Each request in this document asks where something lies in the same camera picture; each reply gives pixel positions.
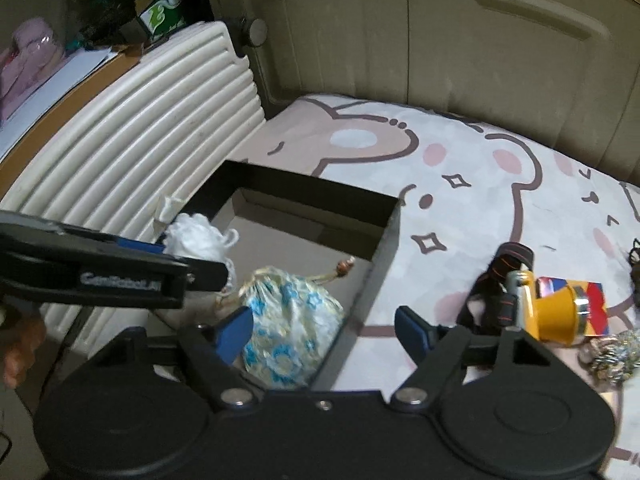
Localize white paper sheets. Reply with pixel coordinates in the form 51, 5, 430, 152
0, 47, 116, 161

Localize blue floral drawstring pouch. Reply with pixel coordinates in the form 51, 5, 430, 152
215, 256, 358, 390

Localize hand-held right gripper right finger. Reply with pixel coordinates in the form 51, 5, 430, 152
390, 306, 566, 407

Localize green and white carton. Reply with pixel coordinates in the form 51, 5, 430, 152
132, 0, 188, 46

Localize silver braided rope bundle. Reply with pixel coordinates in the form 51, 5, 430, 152
580, 330, 640, 388

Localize white crinkled pouch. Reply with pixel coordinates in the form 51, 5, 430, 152
162, 212, 241, 296

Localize black cardboard box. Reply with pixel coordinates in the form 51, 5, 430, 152
160, 160, 403, 393

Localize bear printed blanket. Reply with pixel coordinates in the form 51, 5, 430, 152
240, 92, 640, 480

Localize small blue red packet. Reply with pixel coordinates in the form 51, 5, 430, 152
535, 275, 608, 338

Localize yellow headlamp with strap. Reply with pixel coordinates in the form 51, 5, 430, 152
457, 242, 588, 346

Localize pink plush toy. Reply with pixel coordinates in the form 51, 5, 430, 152
0, 17, 68, 121

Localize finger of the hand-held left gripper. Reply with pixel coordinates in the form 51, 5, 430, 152
50, 255, 229, 310
60, 227, 169, 257

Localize white ribbed suitcase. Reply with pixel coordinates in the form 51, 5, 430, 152
0, 17, 269, 366

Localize white satin ribbon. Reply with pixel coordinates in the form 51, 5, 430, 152
155, 195, 186, 223

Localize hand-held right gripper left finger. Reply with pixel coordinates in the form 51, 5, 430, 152
100, 305, 256, 408

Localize cream cabinet door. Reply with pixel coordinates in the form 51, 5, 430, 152
200, 0, 416, 111
405, 0, 640, 181

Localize person's left hand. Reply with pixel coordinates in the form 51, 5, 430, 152
0, 316, 46, 389

